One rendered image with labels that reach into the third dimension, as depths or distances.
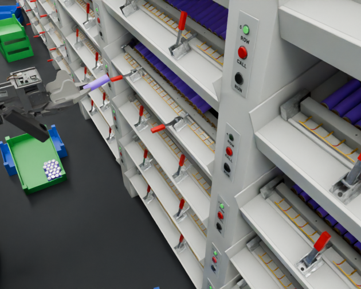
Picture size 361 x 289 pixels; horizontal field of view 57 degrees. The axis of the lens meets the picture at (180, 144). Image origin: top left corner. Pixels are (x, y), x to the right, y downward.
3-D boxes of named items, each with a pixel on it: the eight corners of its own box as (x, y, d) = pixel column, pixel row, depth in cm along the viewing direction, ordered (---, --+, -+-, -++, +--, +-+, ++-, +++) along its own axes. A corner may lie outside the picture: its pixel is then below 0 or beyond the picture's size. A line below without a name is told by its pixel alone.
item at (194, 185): (211, 235, 89) (197, 214, 79) (122, 115, 128) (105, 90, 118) (270, 190, 91) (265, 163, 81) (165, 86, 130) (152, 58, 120)
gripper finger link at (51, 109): (74, 102, 73) (32, 113, 71) (75, 108, 74) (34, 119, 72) (69, 92, 76) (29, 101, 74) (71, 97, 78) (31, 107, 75)
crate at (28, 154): (67, 179, 169) (66, 173, 162) (26, 195, 162) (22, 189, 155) (48, 132, 179) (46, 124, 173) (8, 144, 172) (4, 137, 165)
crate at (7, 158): (9, 176, 171) (4, 165, 165) (3, 152, 184) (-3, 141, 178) (67, 155, 182) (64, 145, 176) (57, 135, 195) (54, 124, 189)
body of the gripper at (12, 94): (45, 81, 69) (-18, 98, 64) (57, 114, 74) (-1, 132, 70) (37, 65, 73) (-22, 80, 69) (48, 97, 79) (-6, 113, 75)
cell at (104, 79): (106, 75, 81) (82, 89, 80) (105, 72, 79) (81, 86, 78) (110, 82, 80) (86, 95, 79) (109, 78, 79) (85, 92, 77)
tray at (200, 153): (216, 187, 76) (206, 165, 69) (116, 70, 115) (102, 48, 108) (285, 136, 78) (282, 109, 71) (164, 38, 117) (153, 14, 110)
